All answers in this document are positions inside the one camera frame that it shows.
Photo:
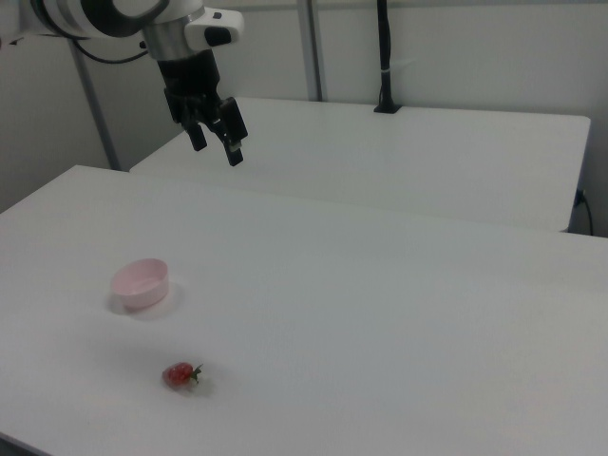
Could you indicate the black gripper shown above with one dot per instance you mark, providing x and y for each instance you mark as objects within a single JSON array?
[{"x": 190, "y": 81}]

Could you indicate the red strawberry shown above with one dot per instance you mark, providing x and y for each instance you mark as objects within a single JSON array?
[{"x": 178, "y": 374}]

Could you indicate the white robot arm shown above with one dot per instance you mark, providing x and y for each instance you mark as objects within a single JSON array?
[{"x": 119, "y": 14}]

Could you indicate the pink plastic bowl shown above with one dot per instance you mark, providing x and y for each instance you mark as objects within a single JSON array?
[{"x": 142, "y": 292}]

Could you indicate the white side table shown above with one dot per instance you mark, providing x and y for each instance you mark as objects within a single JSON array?
[{"x": 380, "y": 161}]

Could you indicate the grey partition post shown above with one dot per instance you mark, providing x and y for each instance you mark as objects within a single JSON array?
[
  {"x": 312, "y": 47},
  {"x": 95, "y": 104}
]

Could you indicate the black camera pole with base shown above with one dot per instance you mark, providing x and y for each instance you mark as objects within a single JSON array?
[{"x": 385, "y": 57}]

